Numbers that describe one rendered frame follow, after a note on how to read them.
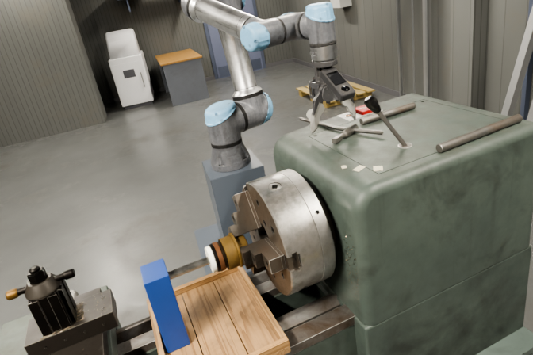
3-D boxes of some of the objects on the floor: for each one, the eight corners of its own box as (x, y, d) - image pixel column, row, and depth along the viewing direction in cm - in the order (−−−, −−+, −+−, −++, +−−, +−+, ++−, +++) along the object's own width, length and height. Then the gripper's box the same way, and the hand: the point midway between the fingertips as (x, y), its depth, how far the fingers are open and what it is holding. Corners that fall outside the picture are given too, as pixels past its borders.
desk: (171, 107, 704) (160, 64, 676) (164, 92, 827) (155, 55, 799) (211, 97, 721) (201, 55, 692) (198, 84, 844) (189, 48, 815)
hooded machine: (123, 102, 800) (101, 32, 748) (155, 95, 814) (136, 26, 762) (123, 111, 733) (99, 35, 681) (157, 103, 747) (136, 28, 695)
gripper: (344, 51, 124) (349, 113, 131) (285, 66, 118) (295, 130, 125) (361, 53, 116) (366, 119, 124) (300, 69, 110) (308, 137, 118)
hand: (335, 127), depth 122 cm, fingers open, 14 cm apart
